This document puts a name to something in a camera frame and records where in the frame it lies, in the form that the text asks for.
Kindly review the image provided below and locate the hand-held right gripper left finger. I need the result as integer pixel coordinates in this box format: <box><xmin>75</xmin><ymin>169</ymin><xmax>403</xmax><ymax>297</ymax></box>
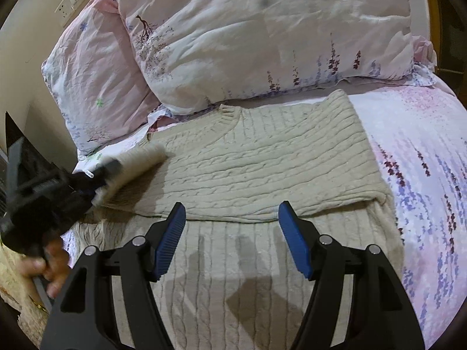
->
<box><xmin>39</xmin><ymin>202</ymin><xmax>187</xmax><ymax>350</ymax></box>

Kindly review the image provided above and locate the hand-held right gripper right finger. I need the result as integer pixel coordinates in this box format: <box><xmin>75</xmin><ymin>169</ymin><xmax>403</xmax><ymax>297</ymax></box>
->
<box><xmin>278</xmin><ymin>200</ymin><xmax>426</xmax><ymax>350</ymax></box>

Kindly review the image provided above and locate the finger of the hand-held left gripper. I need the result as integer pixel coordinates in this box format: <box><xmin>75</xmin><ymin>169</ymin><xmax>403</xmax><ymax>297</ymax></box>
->
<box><xmin>76</xmin><ymin>186</ymin><xmax>99</xmax><ymax>208</ymax></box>
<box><xmin>75</xmin><ymin>158</ymin><xmax>123</xmax><ymax>191</ymax></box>

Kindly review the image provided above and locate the beige cable knit sweater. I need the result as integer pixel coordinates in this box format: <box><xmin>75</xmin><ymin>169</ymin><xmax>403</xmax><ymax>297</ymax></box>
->
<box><xmin>62</xmin><ymin>89</ymin><xmax>405</xmax><ymax>350</ymax></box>

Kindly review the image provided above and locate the person's left forearm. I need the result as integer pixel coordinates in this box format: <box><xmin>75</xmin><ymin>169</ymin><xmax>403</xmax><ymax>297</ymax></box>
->
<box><xmin>0</xmin><ymin>248</ymin><xmax>50</xmax><ymax>338</ymax></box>

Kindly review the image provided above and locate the person's left hand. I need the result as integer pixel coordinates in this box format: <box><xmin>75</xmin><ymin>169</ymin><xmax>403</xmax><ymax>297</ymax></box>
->
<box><xmin>20</xmin><ymin>242</ymin><xmax>72</xmax><ymax>298</ymax></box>

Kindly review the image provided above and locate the small floral pillow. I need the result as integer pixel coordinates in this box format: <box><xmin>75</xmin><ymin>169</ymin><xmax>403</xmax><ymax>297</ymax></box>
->
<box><xmin>41</xmin><ymin>0</ymin><xmax>161</xmax><ymax>157</ymax></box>

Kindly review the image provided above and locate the pink floral bed sheet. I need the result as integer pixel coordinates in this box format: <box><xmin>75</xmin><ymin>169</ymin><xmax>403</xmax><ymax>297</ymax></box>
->
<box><xmin>73</xmin><ymin>76</ymin><xmax>467</xmax><ymax>349</ymax></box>

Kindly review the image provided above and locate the large floral pillow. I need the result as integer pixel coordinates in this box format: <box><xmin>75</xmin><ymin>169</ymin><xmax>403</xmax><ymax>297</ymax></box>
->
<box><xmin>109</xmin><ymin>0</ymin><xmax>417</xmax><ymax>115</ymax></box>

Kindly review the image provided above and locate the white wall socket plate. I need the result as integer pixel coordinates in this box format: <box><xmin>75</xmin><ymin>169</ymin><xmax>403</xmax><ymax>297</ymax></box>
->
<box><xmin>55</xmin><ymin>2</ymin><xmax>78</xmax><ymax>21</ymax></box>

